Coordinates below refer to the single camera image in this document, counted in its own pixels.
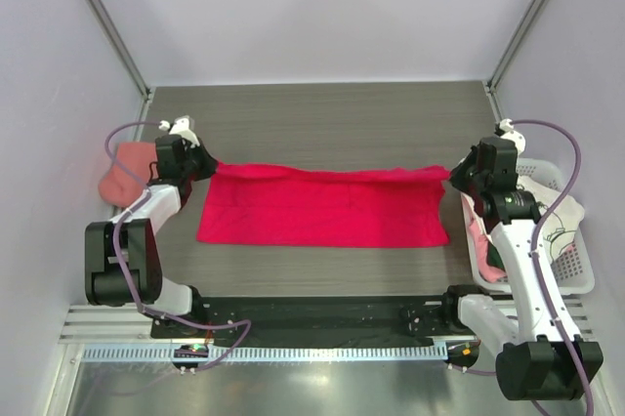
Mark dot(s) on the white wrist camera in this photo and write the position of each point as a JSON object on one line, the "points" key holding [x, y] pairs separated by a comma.
{"points": [[182, 126], [506, 130]]}

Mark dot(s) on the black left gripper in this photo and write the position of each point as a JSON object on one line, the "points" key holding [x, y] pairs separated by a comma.
{"points": [[209, 163]]}

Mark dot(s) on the right aluminium frame post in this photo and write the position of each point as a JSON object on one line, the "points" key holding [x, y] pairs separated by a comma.
{"points": [[528, 19]]}

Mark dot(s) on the aluminium front rail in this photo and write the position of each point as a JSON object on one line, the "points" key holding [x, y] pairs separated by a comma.
{"points": [[85, 324]]}

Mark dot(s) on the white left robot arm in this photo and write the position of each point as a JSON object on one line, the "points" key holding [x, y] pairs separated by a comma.
{"points": [[122, 264]]}

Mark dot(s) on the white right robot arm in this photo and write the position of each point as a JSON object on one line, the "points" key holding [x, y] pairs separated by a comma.
{"points": [[540, 354]]}

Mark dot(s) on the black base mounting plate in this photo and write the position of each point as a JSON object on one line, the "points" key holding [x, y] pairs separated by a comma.
{"points": [[347, 323]]}

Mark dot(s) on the left aluminium frame post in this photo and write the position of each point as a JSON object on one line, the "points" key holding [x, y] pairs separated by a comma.
{"points": [[118, 45]]}

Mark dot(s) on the white slotted cable duct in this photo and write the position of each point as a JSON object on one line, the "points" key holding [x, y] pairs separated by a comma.
{"points": [[196, 353]]}

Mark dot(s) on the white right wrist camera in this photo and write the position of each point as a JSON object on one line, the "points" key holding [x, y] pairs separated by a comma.
{"points": [[506, 130]]}

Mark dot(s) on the white perforated plastic basket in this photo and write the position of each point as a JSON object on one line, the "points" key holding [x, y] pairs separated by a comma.
{"points": [[572, 270]]}

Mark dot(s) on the salmon pink t shirt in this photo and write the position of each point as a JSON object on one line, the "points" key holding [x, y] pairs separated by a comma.
{"points": [[119, 189]]}

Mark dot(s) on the dark green garment in basket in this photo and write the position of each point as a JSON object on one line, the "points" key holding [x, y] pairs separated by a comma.
{"points": [[493, 258]]}

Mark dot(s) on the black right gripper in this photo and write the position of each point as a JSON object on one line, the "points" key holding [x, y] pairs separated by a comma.
{"points": [[457, 179]]}

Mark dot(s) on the white printed t shirt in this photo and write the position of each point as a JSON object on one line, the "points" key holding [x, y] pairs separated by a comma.
{"points": [[560, 228]]}

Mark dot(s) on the aluminium frame post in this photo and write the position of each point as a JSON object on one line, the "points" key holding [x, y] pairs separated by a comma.
{"points": [[528, 19], [118, 45]]}

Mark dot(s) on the bright pink t shirt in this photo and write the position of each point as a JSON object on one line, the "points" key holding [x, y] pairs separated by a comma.
{"points": [[272, 205]]}

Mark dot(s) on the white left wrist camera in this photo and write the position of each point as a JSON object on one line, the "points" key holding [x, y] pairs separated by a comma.
{"points": [[182, 126]]}

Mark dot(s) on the pink garment in basket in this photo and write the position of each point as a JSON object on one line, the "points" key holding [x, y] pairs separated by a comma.
{"points": [[489, 273]]}

